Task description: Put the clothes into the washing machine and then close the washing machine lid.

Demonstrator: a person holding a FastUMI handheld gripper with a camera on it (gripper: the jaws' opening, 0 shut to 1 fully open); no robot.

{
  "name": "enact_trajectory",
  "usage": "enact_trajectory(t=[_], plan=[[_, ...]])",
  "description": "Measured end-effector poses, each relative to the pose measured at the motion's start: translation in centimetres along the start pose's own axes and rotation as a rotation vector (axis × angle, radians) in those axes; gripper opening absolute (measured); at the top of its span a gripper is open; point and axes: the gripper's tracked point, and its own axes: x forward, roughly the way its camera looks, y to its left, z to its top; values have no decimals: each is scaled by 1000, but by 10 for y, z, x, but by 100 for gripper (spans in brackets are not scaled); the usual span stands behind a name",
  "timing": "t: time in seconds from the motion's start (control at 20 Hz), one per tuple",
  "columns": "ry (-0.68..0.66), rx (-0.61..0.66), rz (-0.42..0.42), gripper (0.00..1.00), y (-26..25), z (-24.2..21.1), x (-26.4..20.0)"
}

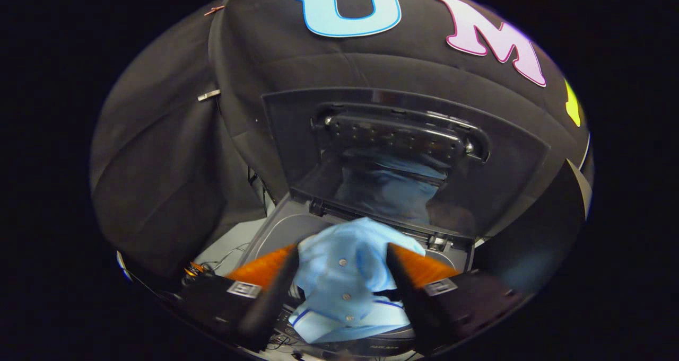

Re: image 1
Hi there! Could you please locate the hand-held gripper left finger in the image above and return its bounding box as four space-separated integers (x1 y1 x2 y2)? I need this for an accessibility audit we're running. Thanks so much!
178 244 300 351

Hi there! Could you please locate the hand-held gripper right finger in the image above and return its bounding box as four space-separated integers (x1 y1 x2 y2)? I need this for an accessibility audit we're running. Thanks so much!
386 243 531 354

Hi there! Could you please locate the dark washing machine lid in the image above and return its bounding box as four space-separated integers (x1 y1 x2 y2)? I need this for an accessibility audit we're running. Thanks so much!
262 87 552 240

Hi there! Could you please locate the thin white cable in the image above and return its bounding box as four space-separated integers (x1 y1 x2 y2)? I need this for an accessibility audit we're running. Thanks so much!
578 133 591 171

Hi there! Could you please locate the light blue button shirt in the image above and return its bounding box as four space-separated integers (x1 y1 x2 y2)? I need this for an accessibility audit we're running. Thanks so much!
289 217 426 345

